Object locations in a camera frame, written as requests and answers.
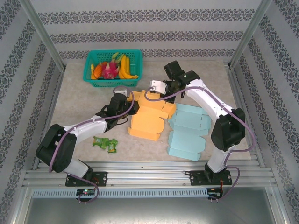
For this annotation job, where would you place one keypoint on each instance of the light blue paper box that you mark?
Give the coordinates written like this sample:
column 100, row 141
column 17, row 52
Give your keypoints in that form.
column 184, row 142

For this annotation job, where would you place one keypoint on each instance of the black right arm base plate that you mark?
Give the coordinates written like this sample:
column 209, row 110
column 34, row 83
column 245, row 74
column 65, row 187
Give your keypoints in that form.
column 195, row 178

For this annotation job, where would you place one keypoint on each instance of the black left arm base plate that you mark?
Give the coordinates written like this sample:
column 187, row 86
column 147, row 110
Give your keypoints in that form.
column 102, row 178

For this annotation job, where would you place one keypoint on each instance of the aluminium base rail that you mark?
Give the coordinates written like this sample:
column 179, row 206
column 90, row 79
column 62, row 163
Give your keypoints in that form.
column 144, row 175

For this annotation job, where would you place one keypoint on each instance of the teal plastic basket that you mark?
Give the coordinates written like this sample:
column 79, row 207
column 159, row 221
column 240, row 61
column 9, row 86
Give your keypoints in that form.
column 112, row 82

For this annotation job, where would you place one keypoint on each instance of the aluminium side rail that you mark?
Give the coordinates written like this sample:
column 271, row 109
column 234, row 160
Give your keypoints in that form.
column 241, row 105
column 55, row 98

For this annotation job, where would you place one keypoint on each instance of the aluminium frame post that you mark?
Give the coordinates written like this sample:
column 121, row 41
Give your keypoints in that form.
column 42, row 32
column 251, row 30

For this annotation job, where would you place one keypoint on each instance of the yellow banana bunch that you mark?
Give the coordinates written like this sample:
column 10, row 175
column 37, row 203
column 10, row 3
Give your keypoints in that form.
column 125, row 67

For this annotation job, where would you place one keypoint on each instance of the orange mango fruit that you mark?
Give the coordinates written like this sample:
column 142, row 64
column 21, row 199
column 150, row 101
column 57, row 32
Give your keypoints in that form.
column 97, row 72

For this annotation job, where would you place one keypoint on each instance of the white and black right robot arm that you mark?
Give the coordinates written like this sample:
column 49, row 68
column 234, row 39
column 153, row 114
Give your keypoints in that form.
column 205, row 100

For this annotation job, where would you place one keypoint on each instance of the orange paper box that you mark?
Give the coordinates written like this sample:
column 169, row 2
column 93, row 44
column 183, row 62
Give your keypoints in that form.
column 144, row 126

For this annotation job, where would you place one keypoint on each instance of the grey metal tray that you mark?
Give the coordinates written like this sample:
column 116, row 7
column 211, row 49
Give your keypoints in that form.
column 149, row 210

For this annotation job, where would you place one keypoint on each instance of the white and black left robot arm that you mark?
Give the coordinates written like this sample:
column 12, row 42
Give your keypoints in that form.
column 88, row 129

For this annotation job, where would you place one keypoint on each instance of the green snack packet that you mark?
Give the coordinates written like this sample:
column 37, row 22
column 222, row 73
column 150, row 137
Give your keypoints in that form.
column 100, row 142
column 112, row 146

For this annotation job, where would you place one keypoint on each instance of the pink dragon fruit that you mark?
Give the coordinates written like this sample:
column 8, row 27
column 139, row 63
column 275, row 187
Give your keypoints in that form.
column 109, row 71

